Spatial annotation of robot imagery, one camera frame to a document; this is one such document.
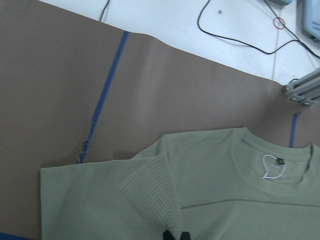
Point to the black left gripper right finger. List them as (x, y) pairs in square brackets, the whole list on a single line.
[(185, 236)]

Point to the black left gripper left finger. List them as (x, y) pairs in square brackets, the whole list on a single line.
[(168, 233)]

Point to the olive green long-sleeve shirt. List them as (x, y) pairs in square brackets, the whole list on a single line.
[(225, 184)]

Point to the red rubber band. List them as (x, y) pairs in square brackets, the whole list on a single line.
[(279, 23)]

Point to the aluminium frame post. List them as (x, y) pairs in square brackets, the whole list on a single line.
[(304, 90)]

